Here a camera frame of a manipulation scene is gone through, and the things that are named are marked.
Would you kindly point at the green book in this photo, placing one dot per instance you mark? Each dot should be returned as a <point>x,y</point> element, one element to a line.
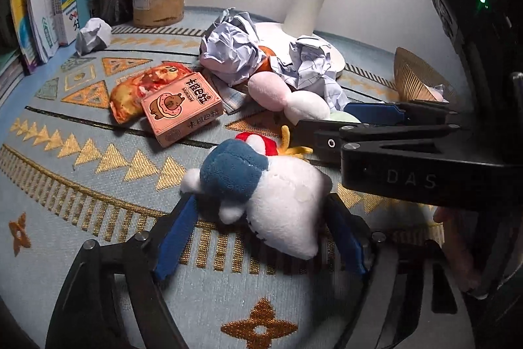
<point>8,67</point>

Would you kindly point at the white chicken plush toy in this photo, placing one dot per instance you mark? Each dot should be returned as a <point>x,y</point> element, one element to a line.
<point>286,202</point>

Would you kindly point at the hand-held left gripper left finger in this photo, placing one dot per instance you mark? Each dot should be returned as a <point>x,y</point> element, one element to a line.
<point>175,238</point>

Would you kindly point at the orange tangerine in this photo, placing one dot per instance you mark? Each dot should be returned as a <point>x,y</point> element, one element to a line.
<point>267,62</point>

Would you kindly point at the pink white green dango plush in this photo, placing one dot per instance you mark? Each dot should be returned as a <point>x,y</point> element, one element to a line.
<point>269,91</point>

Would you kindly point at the pink cardboard box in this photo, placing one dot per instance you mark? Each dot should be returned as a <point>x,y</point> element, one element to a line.
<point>179,107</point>

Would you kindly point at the large white paper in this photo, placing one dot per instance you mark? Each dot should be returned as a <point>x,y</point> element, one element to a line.
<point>233,46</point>

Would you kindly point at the lined paper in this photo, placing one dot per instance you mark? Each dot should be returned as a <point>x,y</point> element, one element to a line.
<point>310,62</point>

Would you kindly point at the yellow book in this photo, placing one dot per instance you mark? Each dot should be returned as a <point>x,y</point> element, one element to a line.
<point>22,18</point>

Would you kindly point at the orange snack bag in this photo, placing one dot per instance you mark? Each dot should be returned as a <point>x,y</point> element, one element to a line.
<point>130,95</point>

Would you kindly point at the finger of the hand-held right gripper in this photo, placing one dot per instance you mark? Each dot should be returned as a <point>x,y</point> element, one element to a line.
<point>367,169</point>
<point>374,112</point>

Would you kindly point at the patterned woven mat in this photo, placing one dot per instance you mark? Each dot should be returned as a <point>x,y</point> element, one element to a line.
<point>102,177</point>

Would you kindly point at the blue checked cloth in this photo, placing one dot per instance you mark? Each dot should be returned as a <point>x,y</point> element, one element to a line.
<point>235,99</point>

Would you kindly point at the black mesh pen holder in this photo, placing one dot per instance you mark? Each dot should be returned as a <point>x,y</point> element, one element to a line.
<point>112,1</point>

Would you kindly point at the brown woven basket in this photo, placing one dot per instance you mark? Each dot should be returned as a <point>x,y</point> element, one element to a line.
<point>408,75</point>

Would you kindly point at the small white paper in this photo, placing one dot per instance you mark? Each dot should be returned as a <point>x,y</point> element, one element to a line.
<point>94,36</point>

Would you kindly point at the person's right hand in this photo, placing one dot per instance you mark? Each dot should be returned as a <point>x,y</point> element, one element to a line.
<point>461,259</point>

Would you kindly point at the white desk lamp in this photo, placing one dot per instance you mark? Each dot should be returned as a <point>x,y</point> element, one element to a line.
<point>310,1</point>

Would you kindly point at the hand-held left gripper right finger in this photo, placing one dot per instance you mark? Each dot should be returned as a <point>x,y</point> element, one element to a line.
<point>347,238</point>

